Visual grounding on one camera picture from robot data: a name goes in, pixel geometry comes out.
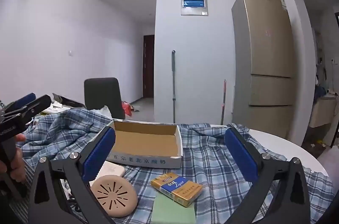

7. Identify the round beige perforated puff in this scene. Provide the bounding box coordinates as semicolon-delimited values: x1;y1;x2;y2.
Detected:
91;175;138;218

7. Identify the gold blue cigarette pack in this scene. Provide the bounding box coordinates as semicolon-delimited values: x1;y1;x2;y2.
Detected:
151;172;203;207

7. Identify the green square pad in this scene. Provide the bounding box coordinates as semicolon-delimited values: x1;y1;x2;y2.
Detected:
151;192;196;224

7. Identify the person's left hand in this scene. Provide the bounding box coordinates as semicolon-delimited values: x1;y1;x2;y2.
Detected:
0;133;26;183

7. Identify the white round table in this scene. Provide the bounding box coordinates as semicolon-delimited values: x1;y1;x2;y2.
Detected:
249;129;328;176

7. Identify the white power bank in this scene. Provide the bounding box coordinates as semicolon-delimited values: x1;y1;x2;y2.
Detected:
89;161;125;186

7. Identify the black office chair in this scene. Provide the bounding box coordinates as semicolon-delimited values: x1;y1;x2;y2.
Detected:
84;78;125;120

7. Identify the blue plaid cloth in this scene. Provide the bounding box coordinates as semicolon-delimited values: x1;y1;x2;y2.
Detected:
15;107;335;224

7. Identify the white plastic bag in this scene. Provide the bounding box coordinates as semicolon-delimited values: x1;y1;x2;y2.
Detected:
91;105;113;120

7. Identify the shallow cardboard box tray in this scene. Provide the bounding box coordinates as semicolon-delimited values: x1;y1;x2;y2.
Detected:
107;120;183;169

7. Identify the red plastic bag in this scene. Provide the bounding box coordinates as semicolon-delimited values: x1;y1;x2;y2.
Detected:
122;101;132;117

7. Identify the gold refrigerator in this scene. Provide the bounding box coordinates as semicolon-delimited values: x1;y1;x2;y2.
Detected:
232;0;296;138

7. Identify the dark wooden door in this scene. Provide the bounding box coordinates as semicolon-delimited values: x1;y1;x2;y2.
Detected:
143;35;155;98

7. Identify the wall electrical panel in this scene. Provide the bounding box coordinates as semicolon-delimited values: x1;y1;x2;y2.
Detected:
181;0;208;16

